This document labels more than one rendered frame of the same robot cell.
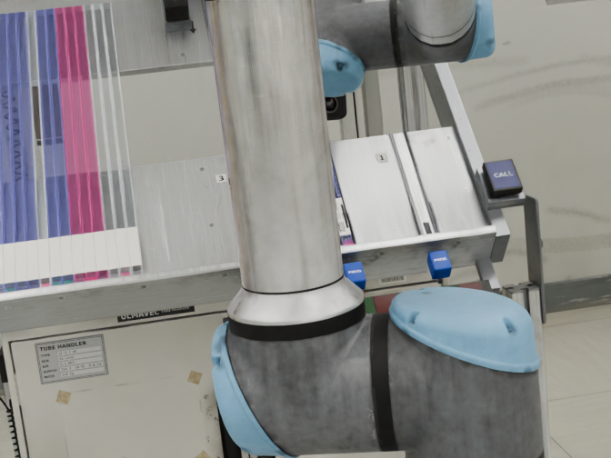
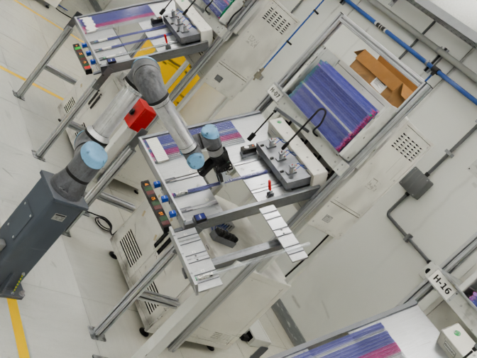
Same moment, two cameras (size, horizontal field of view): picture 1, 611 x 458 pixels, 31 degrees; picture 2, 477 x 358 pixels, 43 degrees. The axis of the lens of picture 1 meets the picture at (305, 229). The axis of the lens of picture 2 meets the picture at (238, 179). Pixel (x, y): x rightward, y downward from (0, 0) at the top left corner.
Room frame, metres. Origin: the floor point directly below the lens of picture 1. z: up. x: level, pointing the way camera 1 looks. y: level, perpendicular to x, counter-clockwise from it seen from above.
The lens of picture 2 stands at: (-0.22, -2.30, 1.70)
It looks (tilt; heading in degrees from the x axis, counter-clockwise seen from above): 14 degrees down; 51
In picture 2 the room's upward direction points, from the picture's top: 43 degrees clockwise
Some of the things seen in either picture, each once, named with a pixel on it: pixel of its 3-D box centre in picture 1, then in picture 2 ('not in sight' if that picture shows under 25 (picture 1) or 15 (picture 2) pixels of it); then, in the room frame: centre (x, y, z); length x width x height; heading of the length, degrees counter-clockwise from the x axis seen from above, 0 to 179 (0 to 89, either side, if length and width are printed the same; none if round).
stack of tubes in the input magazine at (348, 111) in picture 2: not in sight; (335, 106); (1.84, 0.09, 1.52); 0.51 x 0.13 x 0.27; 98
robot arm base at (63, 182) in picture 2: not in sight; (72, 180); (0.87, -0.12, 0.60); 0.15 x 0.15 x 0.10
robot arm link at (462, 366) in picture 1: (458, 373); (89, 160); (0.87, -0.11, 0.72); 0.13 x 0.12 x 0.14; 80
